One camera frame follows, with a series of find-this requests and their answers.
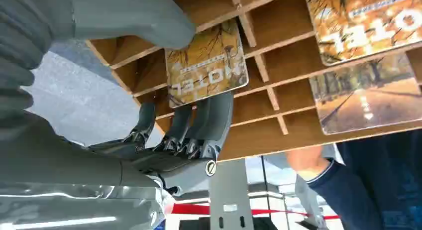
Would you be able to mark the large-print hotel card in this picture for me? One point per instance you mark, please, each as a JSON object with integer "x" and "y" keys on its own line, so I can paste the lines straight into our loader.
{"x": 366, "y": 24}

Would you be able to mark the person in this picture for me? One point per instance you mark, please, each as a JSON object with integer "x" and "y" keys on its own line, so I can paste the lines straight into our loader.
{"x": 379, "y": 182}

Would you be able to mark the wooden card box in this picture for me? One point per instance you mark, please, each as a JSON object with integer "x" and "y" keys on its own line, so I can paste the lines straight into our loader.
{"x": 286, "y": 47}

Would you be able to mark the ribbed grey right arm sleeve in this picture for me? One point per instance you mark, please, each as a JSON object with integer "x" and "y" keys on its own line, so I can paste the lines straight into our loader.
{"x": 23, "y": 34}

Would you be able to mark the grey metal post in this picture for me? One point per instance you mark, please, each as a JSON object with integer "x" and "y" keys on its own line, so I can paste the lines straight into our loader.
{"x": 230, "y": 192}

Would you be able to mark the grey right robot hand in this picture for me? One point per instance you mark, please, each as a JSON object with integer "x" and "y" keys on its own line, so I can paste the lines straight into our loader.
{"x": 66, "y": 169}

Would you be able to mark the autumn road card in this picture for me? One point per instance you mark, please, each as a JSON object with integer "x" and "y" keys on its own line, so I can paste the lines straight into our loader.
{"x": 369, "y": 96}

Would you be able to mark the person's hand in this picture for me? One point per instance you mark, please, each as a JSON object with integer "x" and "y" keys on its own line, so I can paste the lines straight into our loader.
{"x": 305, "y": 162}

